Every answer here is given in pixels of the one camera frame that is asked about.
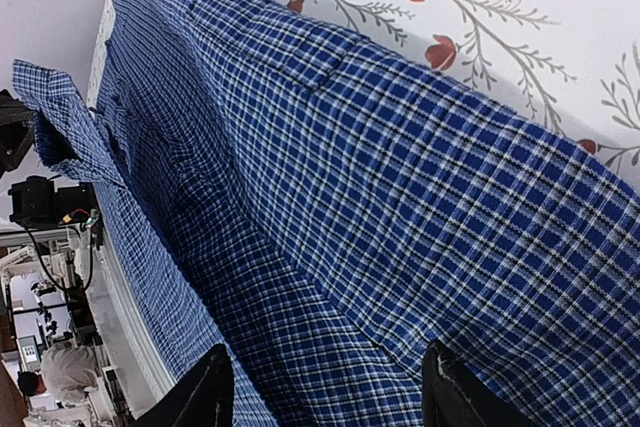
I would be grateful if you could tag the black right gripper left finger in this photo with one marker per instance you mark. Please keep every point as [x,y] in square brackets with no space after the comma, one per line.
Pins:
[203,397]

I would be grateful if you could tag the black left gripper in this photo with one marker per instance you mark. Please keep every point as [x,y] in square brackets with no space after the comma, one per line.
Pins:
[17,133]

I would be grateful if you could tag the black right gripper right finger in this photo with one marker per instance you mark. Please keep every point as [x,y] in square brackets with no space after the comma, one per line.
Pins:
[465,392]

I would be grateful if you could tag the blue checkered button shirt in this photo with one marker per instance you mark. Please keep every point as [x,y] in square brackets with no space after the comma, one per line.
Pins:
[357,224]

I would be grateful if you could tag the person in grey shirt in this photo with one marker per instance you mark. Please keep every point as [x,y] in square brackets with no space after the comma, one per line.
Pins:
[67,372]

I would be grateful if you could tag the floral patterned table cloth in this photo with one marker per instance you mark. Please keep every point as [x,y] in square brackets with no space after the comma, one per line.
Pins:
[569,65]

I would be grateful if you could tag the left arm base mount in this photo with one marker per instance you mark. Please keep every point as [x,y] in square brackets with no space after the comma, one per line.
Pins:
[43,212]

